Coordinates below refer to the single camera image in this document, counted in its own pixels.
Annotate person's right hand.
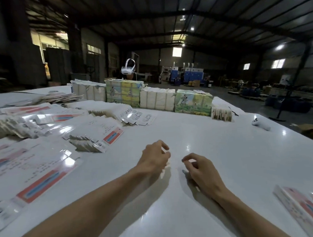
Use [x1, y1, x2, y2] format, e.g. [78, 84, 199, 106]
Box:
[181, 151, 232, 203]

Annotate person's left hand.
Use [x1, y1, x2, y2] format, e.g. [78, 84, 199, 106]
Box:
[133, 139, 172, 178]

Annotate pile of carton blanks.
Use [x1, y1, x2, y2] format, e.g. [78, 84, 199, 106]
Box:
[0, 96, 161, 233]

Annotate person's right forearm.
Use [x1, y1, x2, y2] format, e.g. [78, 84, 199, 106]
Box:
[214, 186, 292, 237]

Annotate person's left forearm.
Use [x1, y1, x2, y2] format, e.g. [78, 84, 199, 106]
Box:
[4, 166, 152, 237]

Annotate row of white cartons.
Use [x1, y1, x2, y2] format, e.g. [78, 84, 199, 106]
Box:
[139, 85, 177, 113]
[70, 78, 107, 103]

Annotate small beige card stack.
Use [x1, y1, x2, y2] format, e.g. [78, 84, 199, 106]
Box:
[211, 105, 233, 123]

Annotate green printed carton bundle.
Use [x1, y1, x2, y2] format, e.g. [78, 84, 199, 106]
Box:
[174, 88, 215, 118]

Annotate green yellow carton bundle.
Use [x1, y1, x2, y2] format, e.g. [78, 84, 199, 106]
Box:
[104, 76, 146, 109]

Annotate small white object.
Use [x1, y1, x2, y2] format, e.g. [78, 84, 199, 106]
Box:
[251, 116, 272, 132]

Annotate blue machine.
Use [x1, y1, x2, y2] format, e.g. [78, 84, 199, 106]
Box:
[169, 61, 205, 86]

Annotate white headset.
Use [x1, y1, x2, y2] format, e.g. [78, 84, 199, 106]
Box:
[120, 57, 137, 75]

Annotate grey crate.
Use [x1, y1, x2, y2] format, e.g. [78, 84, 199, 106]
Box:
[72, 72, 93, 81]

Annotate blue bins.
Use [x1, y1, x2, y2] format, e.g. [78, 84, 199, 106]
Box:
[265, 93, 313, 115]

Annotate open cardboard box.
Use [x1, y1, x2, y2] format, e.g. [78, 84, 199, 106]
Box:
[299, 123, 313, 143]

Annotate black floor stand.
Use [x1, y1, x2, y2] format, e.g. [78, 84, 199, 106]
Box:
[267, 43, 313, 123]

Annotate pile of grey flat sheets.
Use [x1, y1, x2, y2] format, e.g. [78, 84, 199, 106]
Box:
[5, 89, 84, 108]

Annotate dark grey cabinet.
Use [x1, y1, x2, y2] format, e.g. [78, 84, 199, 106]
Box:
[45, 46, 73, 86]

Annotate double wall window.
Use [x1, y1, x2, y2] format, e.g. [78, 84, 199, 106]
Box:
[271, 58, 286, 69]

